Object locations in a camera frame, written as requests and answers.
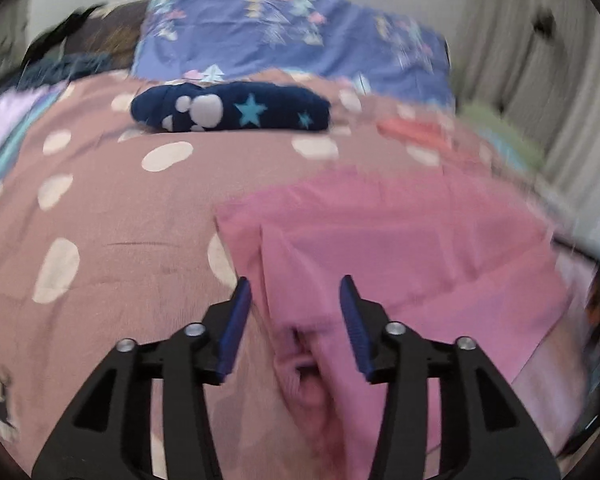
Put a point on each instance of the dark teal fleece blanket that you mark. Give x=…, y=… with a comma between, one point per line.
x=65, y=70

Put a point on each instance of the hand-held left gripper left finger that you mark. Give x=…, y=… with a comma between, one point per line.
x=232, y=330

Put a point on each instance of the folded coral garment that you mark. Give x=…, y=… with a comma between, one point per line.
x=420, y=135

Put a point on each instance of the brown polka-dot blanket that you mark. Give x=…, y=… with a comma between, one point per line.
x=105, y=240

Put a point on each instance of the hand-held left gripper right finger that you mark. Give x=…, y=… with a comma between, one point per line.
x=357, y=330

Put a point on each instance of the grey pleated curtain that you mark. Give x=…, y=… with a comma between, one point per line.
x=520, y=60

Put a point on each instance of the green pillow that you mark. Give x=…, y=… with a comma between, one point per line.
x=500, y=132

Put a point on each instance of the brown branch-print cover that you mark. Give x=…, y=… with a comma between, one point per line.
x=112, y=30

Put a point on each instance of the light blue deer-print sheet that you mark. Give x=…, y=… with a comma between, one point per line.
x=5, y=160

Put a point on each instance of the purple tree-print sheet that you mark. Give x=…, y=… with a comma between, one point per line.
x=305, y=40

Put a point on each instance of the black floor lamp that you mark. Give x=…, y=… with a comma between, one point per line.
x=546, y=21

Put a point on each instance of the folded lavender cloth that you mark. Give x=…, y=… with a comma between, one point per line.
x=10, y=120

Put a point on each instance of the folded navy star-print garment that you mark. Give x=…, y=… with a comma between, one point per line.
x=230, y=107

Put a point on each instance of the pink long-sleeved garment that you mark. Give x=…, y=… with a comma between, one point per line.
x=390, y=250

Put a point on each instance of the black garment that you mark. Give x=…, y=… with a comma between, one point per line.
x=62, y=30

